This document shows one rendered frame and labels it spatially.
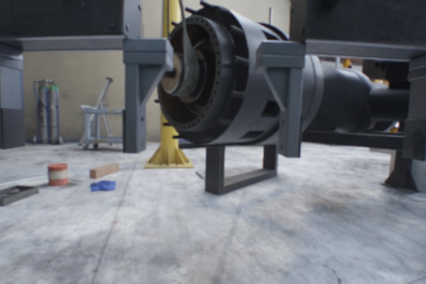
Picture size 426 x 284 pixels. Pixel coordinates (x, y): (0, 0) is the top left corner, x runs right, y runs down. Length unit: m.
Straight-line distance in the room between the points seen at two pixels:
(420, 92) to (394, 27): 0.07
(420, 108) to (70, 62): 7.22
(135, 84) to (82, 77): 6.92
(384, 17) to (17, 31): 0.32
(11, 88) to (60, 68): 7.04
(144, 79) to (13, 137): 0.15
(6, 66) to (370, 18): 0.34
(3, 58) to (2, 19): 0.04
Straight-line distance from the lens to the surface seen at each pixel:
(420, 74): 0.29
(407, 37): 0.26
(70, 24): 0.24
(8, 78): 0.30
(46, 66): 7.45
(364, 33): 0.24
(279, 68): 0.22
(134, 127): 0.21
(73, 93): 7.14
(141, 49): 0.22
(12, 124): 0.29
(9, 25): 0.27
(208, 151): 2.11
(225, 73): 0.70
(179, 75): 0.77
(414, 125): 0.29
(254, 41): 0.77
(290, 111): 0.21
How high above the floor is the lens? 0.69
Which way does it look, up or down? 5 degrees down
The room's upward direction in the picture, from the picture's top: 2 degrees clockwise
